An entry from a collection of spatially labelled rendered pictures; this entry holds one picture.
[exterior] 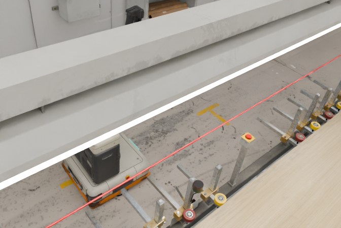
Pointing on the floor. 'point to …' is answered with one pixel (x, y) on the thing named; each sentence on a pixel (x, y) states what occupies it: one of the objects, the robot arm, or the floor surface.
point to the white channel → (147, 43)
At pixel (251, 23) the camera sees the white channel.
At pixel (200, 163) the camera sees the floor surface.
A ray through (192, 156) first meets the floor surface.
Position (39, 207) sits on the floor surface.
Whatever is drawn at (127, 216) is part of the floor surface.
